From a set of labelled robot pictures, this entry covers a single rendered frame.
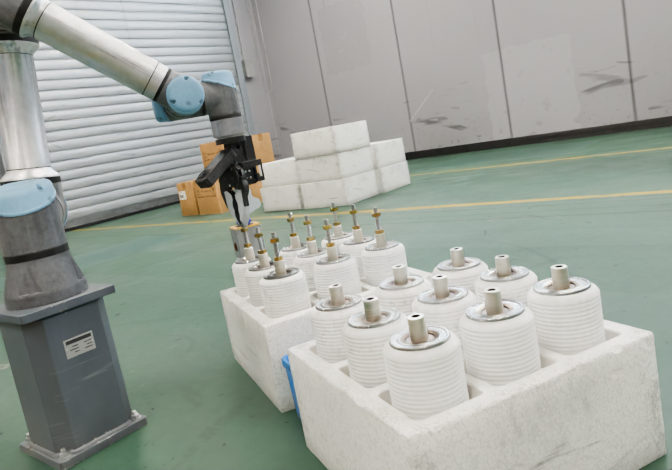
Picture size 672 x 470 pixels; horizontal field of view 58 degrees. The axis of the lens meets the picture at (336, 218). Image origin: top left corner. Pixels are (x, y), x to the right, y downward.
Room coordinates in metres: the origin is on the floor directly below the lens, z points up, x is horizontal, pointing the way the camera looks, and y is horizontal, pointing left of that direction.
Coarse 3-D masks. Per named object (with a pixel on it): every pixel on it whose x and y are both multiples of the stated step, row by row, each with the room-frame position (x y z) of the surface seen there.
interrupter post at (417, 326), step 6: (408, 318) 0.70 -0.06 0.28; (414, 318) 0.70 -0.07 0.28; (420, 318) 0.70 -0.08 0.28; (408, 324) 0.71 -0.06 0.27; (414, 324) 0.70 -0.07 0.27; (420, 324) 0.70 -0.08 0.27; (414, 330) 0.70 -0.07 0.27; (420, 330) 0.70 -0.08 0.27; (426, 330) 0.70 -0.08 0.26; (414, 336) 0.70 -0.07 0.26; (420, 336) 0.70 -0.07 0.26; (426, 336) 0.70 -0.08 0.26; (414, 342) 0.70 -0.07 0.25
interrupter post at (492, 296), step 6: (486, 288) 0.76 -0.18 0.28; (492, 288) 0.76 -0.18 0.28; (498, 288) 0.76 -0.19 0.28; (486, 294) 0.75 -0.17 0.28; (492, 294) 0.74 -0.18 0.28; (498, 294) 0.75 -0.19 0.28; (486, 300) 0.75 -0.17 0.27; (492, 300) 0.75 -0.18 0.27; (498, 300) 0.75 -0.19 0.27; (486, 306) 0.75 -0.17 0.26; (492, 306) 0.75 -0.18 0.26; (498, 306) 0.75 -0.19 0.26; (486, 312) 0.76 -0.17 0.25; (492, 312) 0.75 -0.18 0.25; (498, 312) 0.74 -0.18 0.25
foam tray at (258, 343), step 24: (240, 312) 1.28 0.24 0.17; (264, 312) 1.24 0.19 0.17; (240, 336) 1.33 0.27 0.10; (264, 336) 1.11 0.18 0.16; (288, 336) 1.12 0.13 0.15; (312, 336) 1.14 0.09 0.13; (240, 360) 1.39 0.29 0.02; (264, 360) 1.15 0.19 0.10; (264, 384) 1.20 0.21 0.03; (288, 384) 1.12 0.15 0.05; (288, 408) 1.11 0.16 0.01
